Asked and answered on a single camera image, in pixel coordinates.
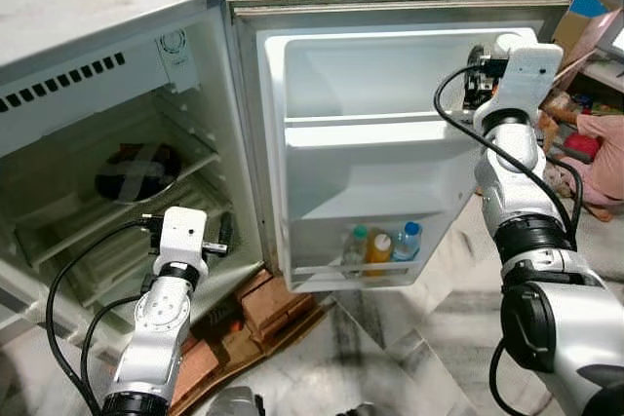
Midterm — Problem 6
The printed cardboard box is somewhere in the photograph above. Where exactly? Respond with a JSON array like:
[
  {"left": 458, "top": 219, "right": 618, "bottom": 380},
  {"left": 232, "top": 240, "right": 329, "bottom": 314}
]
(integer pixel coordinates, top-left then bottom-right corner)
[{"left": 550, "top": 0, "right": 624, "bottom": 58}]

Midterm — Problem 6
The fridge thermostat dial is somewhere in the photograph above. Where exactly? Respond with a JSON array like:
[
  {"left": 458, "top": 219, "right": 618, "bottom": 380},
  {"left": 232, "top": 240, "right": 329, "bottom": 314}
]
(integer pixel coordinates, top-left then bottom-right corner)
[{"left": 156, "top": 29, "right": 198, "bottom": 88}]

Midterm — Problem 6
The white mini fridge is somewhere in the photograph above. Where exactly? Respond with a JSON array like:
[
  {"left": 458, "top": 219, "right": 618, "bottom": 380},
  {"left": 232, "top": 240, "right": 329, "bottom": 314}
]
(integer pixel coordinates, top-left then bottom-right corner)
[{"left": 0, "top": 0, "right": 270, "bottom": 339}]

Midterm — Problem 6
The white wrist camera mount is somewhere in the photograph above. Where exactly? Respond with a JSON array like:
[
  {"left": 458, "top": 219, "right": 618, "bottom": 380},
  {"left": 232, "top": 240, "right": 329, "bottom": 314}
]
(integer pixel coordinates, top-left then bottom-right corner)
[
  {"left": 154, "top": 206, "right": 209, "bottom": 277},
  {"left": 490, "top": 33, "right": 566, "bottom": 131}
]

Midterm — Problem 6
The blue paper sheet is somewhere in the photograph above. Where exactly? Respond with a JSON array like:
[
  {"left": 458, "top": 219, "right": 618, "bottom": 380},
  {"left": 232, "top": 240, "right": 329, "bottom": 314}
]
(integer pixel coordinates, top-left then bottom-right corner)
[{"left": 569, "top": 0, "right": 611, "bottom": 19}]

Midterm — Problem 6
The dark round plate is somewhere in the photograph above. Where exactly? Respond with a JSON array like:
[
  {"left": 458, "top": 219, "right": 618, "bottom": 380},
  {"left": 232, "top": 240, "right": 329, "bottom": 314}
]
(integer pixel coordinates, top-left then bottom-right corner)
[{"left": 95, "top": 141, "right": 183, "bottom": 205}]

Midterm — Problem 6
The blue cap water bottle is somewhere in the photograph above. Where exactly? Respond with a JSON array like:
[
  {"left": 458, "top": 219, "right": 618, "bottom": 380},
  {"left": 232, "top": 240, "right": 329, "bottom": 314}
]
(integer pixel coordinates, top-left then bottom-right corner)
[{"left": 392, "top": 221, "right": 424, "bottom": 263}]

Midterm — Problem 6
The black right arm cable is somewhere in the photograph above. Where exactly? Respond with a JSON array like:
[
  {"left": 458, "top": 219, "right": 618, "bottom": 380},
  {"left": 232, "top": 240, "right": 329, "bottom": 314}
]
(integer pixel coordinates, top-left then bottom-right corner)
[{"left": 433, "top": 62, "right": 585, "bottom": 253}]

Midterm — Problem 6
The white wire fridge shelf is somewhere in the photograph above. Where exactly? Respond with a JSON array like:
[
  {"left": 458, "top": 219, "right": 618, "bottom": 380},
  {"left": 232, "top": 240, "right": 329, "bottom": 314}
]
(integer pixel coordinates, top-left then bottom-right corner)
[{"left": 14, "top": 147, "right": 221, "bottom": 269}]

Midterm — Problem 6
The orange juice bottle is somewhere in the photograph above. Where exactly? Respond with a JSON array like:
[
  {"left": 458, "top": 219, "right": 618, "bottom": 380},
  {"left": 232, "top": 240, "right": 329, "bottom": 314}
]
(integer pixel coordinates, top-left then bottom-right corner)
[{"left": 367, "top": 230, "right": 393, "bottom": 267}]

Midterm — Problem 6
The grey robot left leg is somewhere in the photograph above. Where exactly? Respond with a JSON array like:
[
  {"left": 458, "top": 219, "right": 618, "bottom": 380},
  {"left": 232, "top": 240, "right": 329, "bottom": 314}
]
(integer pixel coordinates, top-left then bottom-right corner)
[{"left": 204, "top": 386, "right": 267, "bottom": 416}]

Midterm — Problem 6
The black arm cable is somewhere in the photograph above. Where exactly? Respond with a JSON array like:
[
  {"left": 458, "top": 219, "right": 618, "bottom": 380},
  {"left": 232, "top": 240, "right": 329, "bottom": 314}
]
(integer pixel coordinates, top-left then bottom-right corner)
[
  {"left": 433, "top": 62, "right": 585, "bottom": 253},
  {"left": 43, "top": 213, "right": 163, "bottom": 416}
]

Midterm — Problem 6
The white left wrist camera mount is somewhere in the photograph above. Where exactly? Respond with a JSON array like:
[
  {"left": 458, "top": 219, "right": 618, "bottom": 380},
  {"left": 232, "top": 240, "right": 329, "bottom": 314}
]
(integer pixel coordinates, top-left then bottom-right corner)
[{"left": 154, "top": 206, "right": 209, "bottom": 277}]

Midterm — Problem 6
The white fridge door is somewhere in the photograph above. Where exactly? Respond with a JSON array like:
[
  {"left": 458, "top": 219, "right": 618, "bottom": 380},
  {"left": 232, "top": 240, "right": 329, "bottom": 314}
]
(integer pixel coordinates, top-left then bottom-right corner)
[{"left": 226, "top": 0, "right": 577, "bottom": 293}]

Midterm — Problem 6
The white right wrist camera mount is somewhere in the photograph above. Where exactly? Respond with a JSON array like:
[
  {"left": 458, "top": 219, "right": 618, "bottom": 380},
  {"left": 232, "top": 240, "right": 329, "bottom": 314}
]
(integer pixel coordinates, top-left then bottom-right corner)
[{"left": 490, "top": 33, "right": 566, "bottom": 131}]

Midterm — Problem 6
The red brick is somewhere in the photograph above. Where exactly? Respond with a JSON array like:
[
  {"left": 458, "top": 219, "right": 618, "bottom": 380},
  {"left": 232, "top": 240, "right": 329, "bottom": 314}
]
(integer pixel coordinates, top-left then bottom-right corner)
[
  {"left": 239, "top": 268, "right": 323, "bottom": 337},
  {"left": 168, "top": 336, "right": 227, "bottom": 413}
]

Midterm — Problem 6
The green cap drink bottle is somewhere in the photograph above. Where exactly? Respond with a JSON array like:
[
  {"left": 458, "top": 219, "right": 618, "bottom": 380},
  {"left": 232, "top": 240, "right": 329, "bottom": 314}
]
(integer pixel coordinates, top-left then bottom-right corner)
[{"left": 343, "top": 225, "right": 370, "bottom": 276}]

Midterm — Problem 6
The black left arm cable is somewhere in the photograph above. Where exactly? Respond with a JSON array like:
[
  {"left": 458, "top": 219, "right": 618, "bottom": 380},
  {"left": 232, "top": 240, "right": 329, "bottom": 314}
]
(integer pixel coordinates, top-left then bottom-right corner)
[{"left": 43, "top": 213, "right": 163, "bottom": 416}]

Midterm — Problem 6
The person in pink clothes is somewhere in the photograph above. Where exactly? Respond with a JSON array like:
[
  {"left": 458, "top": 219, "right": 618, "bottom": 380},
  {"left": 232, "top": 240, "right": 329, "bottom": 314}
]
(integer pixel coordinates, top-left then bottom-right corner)
[{"left": 573, "top": 110, "right": 624, "bottom": 222}]

